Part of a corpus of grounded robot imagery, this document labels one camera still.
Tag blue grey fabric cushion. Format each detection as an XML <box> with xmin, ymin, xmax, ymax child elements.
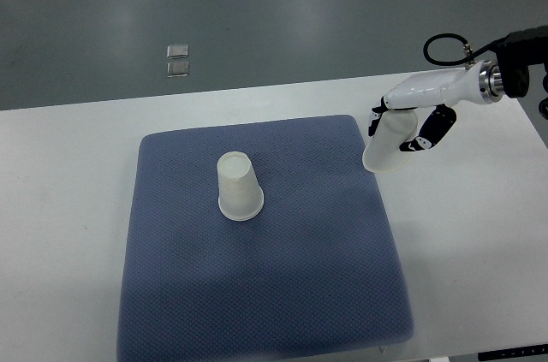
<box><xmin>117</xmin><ymin>116</ymin><xmax>414</xmax><ymax>361</ymax></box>

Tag white paper cup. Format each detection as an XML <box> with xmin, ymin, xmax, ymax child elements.
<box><xmin>217</xmin><ymin>151</ymin><xmax>264</xmax><ymax>222</ymax></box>
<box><xmin>362</xmin><ymin>110</ymin><xmax>418</xmax><ymax>174</ymax></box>

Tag black table edge label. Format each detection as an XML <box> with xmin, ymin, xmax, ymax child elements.
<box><xmin>477</xmin><ymin>344</ymin><xmax>547</xmax><ymax>361</ymax></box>

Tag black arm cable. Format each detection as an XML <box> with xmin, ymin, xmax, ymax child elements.
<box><xmin>422</xmin><ymin>33</ymin><xmax>506</xmax><ymax>68</ymax></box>

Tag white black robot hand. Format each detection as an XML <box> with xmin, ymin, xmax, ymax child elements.
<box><xmin>367</xmin><ymin>61</ymin><xmax>505</xmax><ymax>152</ymax></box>

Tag white paper cup on cushion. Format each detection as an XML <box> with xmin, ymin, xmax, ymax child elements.
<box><xmin>217</xmin><ymin>151</ymin><xmax>264</xmax><ymax>222</ymax></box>

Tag upper metal floor plate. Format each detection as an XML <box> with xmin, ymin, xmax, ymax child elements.
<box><xmin>166</xmin><ymin>44</ymin><xmax>189</xmax><ymax>58</ymax></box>

